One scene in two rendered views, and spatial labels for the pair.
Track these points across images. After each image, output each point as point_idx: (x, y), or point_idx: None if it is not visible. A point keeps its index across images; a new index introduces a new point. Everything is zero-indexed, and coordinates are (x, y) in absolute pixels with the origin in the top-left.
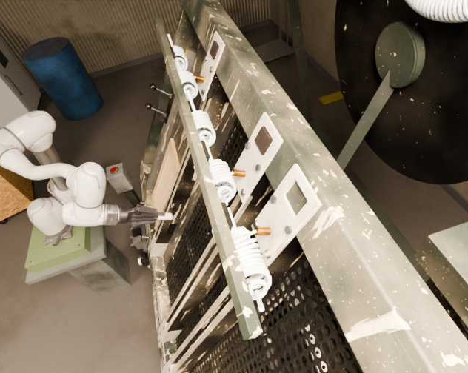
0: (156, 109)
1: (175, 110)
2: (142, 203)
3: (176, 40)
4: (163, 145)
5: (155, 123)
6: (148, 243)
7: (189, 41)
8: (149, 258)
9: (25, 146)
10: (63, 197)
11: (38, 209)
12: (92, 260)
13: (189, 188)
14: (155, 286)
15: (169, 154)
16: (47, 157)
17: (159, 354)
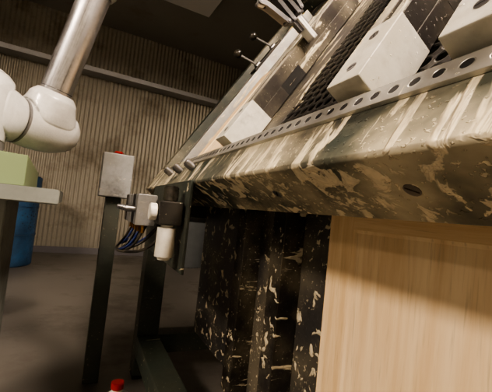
0: (222, 98)
1: (272, 61)
2: (170, 169)
3: (274, 38)
4: (239, 99)
5: (213, 113)
6: (191, 173)
7: None
8: (201, 173)
9: None
10: (42, 96)
11: None
12: (19, 195)
13: (348, 9)
14: (254, 134)
15: (260, 83)
16: (95, 6)
17: (332, 153)
